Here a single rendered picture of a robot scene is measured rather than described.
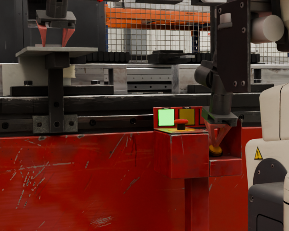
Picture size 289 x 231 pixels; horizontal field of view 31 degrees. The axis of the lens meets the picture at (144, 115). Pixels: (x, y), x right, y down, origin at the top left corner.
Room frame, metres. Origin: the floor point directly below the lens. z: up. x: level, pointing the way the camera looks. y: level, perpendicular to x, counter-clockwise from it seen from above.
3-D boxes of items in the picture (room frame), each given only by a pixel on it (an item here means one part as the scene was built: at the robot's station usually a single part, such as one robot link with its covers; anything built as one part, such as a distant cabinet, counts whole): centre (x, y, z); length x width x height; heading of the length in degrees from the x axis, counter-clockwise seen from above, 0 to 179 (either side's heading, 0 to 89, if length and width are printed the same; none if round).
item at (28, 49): (1.44, 0.25, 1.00); 0.26 x 0.18 x 0.01; 20
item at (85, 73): (1.60, 0.25, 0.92); 0.39 x 0.06 x 0.10; 110
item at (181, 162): (1.42, -0.14, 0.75); 0.20 x 0.16 x 0.18; 105
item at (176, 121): (1.39, -0.10, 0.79); 0.04 x 0.04 x 0.04
